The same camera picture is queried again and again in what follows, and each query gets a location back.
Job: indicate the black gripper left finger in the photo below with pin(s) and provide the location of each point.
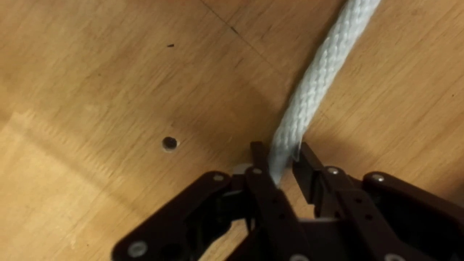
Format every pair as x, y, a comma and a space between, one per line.
186, 227

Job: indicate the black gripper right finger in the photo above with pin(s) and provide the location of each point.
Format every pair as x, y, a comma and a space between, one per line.
386, 218

